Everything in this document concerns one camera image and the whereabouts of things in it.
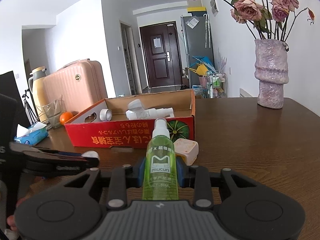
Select pink cube plug adapter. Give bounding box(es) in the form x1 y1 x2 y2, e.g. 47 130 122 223
174 138 199 166

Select purple textured vase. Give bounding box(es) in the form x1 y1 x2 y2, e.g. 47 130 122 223
254 39 289 109

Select dark brown entrance door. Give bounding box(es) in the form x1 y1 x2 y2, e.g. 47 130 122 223
140 22 182 91

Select person's left hand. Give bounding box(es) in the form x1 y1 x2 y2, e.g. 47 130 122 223
4 215 20 240

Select blue tissue pack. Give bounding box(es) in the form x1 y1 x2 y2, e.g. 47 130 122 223
14 122 48 146

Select grey refrigerator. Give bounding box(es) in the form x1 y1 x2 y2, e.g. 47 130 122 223
181 12 214 88

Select yellow thermos jug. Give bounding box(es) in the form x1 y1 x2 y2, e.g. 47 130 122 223
28 66 49 122

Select pink hard-shell suitcase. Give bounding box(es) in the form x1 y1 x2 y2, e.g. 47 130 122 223
43 59 107 113

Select orange fruit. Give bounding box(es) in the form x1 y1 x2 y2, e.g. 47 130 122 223
59 112 73 125

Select green spray bottle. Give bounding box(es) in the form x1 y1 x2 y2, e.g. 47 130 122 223
143 118 178 200

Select metal storage trolley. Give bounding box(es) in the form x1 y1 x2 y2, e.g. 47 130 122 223
205 71 227 99

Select red cardboard box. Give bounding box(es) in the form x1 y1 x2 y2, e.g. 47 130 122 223
65 89 196 148

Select dried pink roses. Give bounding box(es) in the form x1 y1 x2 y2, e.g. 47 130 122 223
182 0 316 42

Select white leaning board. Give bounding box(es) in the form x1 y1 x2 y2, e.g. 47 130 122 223
239 88 257 98

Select clear glass cup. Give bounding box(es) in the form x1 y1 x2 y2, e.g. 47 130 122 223
36 96 66 128

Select white tape roll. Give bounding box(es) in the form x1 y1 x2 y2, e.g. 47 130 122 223
99 108 112 121

